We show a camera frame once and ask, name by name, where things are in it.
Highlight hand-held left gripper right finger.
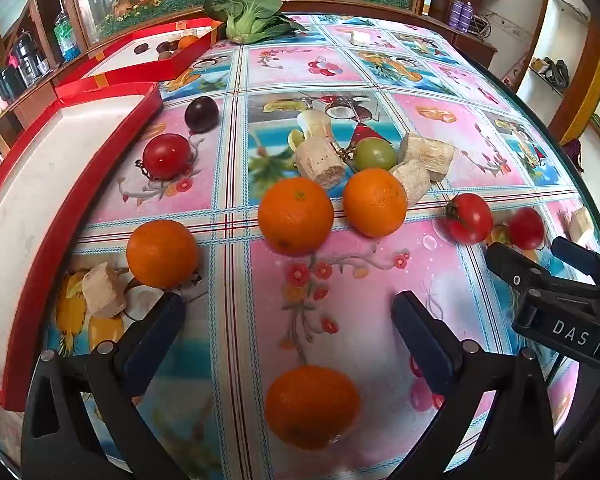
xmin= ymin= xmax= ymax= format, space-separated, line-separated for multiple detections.
xmin=391 ymin=289 xmax=562 ymax=480

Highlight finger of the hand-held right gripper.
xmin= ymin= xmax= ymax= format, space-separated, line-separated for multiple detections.
xmin=484 ymin=241 xmax=600 ymax=306
xmin=551 ymin=236 xmax=600 ymax=291

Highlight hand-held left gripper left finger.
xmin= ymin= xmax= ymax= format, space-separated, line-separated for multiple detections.
xmin=21 ymin=291 xmax=188 ymax=480

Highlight peeled sugarcane piece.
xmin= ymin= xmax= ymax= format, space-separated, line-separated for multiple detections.
xmin=568 ymin=207 xmax=595 ymax=245
xmin=390 ymin=160 xmax=433 ymax=206
xmin=398 ymin=132 xmax=456 ymax=182
xmin=295 ymin=137 xmax=344 ymax=192
xmin=81 ymin=261 xmax=127 ymax=319

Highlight red tomato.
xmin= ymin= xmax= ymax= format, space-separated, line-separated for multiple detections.
xmin=444 ymin=192 xmax=494 ymax=245
xmin=136 ymin=133 xmax=192 ymax=181
xmin=508 ymin=207 xmax=547 ymax=251

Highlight orange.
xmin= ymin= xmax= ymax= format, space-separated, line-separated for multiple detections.
xmin=257 ymin=176 xmax=335 ymax=256
xmin=126 ymin=219 xmax=200 ymax=289
xmin=342 ymin=168 xmax=408 ymax=238
xmin=265 ymin=366 xmax=361 ymax=450

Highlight green tomato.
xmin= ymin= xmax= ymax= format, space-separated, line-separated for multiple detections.
xmin=355 ymin=139 xmax=397 ymax=172

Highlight plain red tray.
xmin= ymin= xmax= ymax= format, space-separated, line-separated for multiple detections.
xmin=0 ymin=81 xmax=163 ymax=411

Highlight dark purple plum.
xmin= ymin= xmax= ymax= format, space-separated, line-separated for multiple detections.
xmin=184 ymin=96 xmax=219 ymax=134

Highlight printed fruit tablecloth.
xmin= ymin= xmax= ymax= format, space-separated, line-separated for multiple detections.
xmin=0 ymin=12 xmax=600 ymax=480

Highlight red tray with gold bands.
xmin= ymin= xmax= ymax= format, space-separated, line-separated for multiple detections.
xmin=55 ymin=17 xmax=226 ymax=103

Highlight black kettle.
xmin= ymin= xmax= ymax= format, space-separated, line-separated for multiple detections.
xmin=10 ymin=32 xmax=51 ymax=88
xmin=0 ymin=67 xmax=26 ymax=103

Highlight clear water bottle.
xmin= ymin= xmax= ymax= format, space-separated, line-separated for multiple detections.
xmin=54 ymin=10 xmax=82 ymax=63

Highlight green bok choy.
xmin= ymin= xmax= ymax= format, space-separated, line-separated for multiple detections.
xmin=203 ymin=0 xmax=306 ymax=45

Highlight black strap bundle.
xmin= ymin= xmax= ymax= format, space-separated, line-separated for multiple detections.
xmin=530 ymin=57 xmax=571 ymax=88

